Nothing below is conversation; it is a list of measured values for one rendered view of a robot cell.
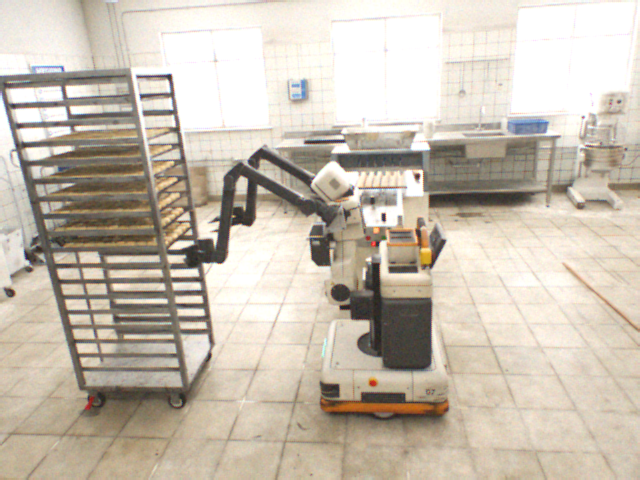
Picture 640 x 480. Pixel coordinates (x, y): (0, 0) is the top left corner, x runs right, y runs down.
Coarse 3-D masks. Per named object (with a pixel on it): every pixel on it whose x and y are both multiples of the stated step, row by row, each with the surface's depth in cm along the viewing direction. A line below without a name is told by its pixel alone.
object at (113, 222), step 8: (168, 216) 261; (176, 216) 267; (64, 224) 257; (72, 224) 257; (80, 224) 256; (88, 224) 255; (96, 224) 254; (104, 224) 253; (112, 224) 254; (120, 224) 252; (128, 224) 251; (136, 224) 250; (144, 224) 254; (152, 224) 251
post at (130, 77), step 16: (128, 80) 214; (144, 128) 223; (144, 144) 223; (144, 160) 225; (144, 176) 228; (160, 224) 237; (160, 240) 238; (160, 256) 241; (176, 320) 254; (176, 336) 256; (176, 352) 260
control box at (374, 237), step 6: (366, 228) 298; (372, 228) 297; (378, 228) 296; (384, 228) 296; (366, 234) 299; (372, 234) 298; (378, 234) 298; (384, 234) 297; (360, 240) 301; (366, 240) 300; (372, 240) 300; (378, 240) 299
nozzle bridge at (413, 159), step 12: (420, 144) 370; (336, 156) 358; (348, 156) 365; (372, 156) 363; (396, 156) 360; (408, 156) 359; (420, 156) 357; (348, 168) 365; (360, 168) 362; (372, 168) 361; (384, 168) 359; (396, 168) 358; (408, 168) 357; (420, 168) 355
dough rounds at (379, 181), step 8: (376, 176) 391; (384, 176) 389; (392, 176) 387; (400, 176) 386; (360, 184) 367; (368, 184) 366; (376, 184) 365; (384, 184) 363; (392, 184) 361; (400, 184) 360
